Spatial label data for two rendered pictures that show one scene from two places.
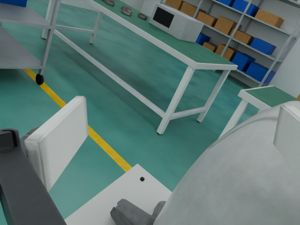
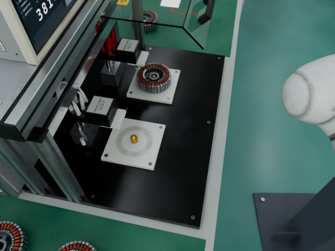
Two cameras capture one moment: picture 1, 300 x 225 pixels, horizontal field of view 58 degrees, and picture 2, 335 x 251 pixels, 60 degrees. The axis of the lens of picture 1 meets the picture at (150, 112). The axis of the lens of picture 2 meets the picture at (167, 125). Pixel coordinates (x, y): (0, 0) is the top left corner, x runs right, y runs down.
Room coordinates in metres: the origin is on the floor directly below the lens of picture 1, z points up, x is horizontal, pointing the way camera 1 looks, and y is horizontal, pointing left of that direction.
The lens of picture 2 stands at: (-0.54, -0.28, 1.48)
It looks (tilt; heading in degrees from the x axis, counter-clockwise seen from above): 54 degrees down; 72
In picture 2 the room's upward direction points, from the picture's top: straight up
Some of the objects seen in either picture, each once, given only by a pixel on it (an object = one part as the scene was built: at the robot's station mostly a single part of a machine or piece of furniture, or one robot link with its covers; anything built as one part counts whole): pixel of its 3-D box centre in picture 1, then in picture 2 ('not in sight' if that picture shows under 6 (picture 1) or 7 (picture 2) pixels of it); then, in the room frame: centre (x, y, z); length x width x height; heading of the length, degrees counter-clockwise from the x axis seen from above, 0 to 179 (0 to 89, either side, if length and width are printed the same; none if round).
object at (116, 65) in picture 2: not in sight; (112, 71); (-0.49, 0.47, 0.80); 0.08 x 0.05 x 0.06; 59
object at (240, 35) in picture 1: (243, 37); not in sight; (6.03, -1.11, 0.86); 0.42 x 0.40 x 0.17; 59
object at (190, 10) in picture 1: (193, 11); not in sight; (6.72, 0.07, 0.89); 0.42 x 0.40 x 0.22; 61
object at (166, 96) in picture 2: not in sight; (154, 83); (-0.36, 0.39, 0.78); 0.15 x 0.15 x 0.01; 59
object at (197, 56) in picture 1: (127, 49); not in sight; (3.09, 0.54, 0.37); 2.20 x 0.90 x 0.75; 59
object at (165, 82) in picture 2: not in sight; (154, 77); (-0.36, 0.39, 0.80); 0.11 x 0.11 x 0.04
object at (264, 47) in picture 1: (263, 46); not in sight; (5.78, -1.51, 0.87); 0.42 x 0.36 x 0.19; 151
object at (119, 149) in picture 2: not in sight; (134, 142); (-0.49, 0.18, 0.78); 0.15 x 0.15 x 0.01; 59
